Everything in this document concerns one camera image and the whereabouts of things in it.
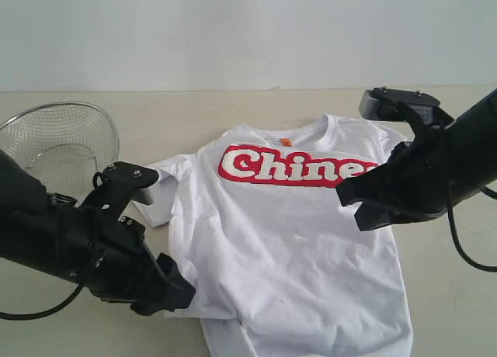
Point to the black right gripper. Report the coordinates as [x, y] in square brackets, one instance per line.
[418, 183]

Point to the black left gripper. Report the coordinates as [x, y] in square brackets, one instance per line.
[108, 256]

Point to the white t-shirt red lettering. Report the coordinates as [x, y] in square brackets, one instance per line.
[278, 264]

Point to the round metal mesh basket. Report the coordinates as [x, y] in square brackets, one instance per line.
[63, 144]

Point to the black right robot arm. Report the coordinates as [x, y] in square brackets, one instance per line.
[477, 124]

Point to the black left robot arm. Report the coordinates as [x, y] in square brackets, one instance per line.
[26, 227]

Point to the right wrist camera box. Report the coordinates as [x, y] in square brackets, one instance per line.
[421, 111]

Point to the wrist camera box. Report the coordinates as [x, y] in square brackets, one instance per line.
[421, 111]
[116, 186]

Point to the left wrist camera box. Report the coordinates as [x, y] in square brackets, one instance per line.
[116, 186]

